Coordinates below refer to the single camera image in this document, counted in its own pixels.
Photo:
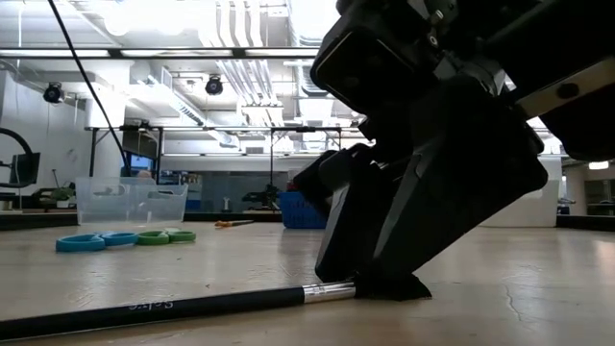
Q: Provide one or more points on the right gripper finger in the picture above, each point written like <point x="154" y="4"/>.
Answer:
<point x="355" y="226"/>
<point x="456" y="192"/>

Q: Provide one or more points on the thin brown orange paintbrush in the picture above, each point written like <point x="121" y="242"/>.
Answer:
<point x="233" y="223"/>

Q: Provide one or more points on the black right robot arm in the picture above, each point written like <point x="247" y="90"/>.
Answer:
<point x="567" y="24"/>

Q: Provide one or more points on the small background robot arm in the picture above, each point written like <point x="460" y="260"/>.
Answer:
<point x="262" y="197"/>

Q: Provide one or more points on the blue plastic basket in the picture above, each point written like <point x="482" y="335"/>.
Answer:
<point x="300" y="214"/>

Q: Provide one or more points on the white plastic bin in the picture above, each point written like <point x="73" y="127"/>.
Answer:
<point x="528" y="211"/>

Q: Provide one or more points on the black ceiling spotlight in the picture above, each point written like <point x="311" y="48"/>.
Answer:
<point x="214" y="85"/>
<point x="53" y="92"/>

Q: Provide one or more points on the person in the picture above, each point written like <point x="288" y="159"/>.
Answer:
<point x="145" y="174"/>

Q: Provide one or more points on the clear plastic bin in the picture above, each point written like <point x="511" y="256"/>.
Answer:
<point x="130" y="202"/>

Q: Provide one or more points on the black overhead rig beam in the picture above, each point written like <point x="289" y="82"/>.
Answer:
<point x="144" y="53"/>

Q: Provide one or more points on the small background potted plant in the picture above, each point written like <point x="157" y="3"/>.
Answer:
<point x="62" y="193"/>

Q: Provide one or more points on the black office chair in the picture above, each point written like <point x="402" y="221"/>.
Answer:
<point x="30" y="168"/>

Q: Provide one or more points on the black metal rack frame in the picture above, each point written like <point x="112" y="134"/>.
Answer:
<point x="272" y="163"/>

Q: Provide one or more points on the black aluminium table frame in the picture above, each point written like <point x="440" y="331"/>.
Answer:
<point x="240" y="217"/>

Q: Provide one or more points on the glowing wall light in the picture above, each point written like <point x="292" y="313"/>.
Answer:
<point x="598" y="165"/>

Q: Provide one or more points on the black background table frame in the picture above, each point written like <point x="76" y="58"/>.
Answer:
<point x="139" y="141"/>

